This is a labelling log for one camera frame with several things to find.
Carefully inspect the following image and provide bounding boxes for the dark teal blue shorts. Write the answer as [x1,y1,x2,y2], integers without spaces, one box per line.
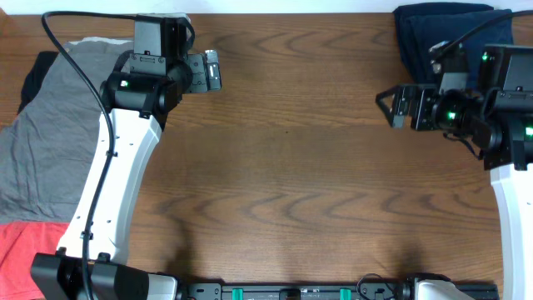
[401,9,514,88]

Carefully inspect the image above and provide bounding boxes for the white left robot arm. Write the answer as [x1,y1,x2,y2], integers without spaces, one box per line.
[30,50,222,299]

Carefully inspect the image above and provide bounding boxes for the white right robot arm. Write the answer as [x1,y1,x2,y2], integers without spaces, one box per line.
[376,84,532,299]

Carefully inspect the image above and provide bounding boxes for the folded navy garment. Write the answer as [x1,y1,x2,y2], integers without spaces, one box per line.
[393,2,494,83]

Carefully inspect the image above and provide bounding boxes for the black garment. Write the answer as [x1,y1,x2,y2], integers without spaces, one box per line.
[17,51,58,113]

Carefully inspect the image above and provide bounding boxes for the red garment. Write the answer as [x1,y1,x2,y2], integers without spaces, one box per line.
[1,222,67,299]

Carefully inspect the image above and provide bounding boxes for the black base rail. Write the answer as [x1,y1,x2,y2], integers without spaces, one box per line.
[177,273,500,300]

